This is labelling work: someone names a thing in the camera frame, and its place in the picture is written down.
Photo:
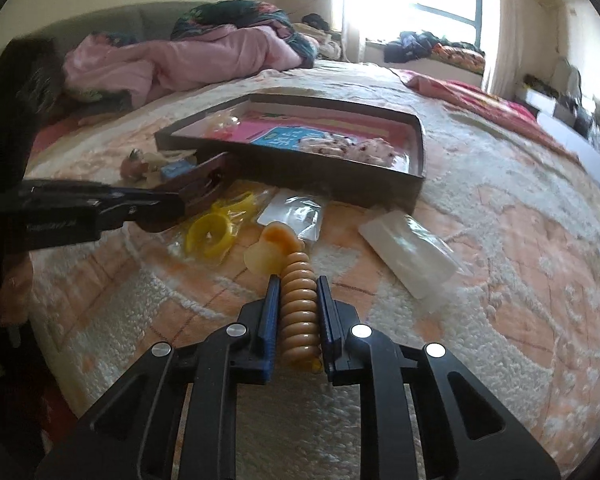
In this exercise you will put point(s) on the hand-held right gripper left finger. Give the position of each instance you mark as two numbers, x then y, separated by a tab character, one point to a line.
270	320

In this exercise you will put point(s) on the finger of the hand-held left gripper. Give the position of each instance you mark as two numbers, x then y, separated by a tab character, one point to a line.
152	216
140	196

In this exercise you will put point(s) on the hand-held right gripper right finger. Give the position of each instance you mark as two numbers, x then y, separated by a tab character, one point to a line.
326	320

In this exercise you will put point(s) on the brown hair clip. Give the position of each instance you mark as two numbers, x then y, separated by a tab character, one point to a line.
205	180

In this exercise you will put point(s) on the clear plastic bag with card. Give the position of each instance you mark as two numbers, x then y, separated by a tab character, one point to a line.
290	210

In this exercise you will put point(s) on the dark shallow box tray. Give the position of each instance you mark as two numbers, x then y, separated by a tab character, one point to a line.
330	180

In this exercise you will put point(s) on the person's left hand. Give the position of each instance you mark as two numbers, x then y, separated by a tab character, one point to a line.
12	290

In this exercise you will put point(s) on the small pink figurine clip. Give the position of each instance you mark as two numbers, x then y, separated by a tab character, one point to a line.
137	167

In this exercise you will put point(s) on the small blue trinket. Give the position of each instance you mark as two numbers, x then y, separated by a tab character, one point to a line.
175	170

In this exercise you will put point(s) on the white translucent pouch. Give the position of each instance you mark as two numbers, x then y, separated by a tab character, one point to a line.
405	250

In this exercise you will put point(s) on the pearl hair claw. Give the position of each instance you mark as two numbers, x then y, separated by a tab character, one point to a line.
225	124

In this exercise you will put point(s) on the blue printed card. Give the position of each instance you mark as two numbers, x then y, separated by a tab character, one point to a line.
285	137

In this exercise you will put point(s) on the pink quilt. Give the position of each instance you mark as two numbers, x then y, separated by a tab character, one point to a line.
205	55

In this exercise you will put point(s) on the floral fabric hair bow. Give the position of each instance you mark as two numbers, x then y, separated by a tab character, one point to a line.
350	149

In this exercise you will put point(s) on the green sofa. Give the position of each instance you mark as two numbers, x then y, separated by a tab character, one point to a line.
105	20

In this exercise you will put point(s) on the pink printed paper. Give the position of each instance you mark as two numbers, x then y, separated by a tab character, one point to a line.
330	122

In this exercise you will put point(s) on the dark floral quilt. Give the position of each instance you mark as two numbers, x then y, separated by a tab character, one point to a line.
230	12

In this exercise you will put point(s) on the beige clothes heap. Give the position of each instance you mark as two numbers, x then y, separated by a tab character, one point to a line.
325	45

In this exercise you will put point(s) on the red printed blanket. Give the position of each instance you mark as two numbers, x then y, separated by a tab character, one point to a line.
460	92

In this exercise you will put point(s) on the white window bench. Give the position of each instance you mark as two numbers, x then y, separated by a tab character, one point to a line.
380	55

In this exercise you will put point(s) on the colourful folded quilt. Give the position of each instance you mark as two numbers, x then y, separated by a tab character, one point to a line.
460	57

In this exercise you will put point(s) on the white cabinet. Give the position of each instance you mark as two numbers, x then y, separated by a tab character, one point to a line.
570	135

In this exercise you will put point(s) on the cream curtain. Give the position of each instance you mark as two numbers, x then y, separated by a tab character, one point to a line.
497	25

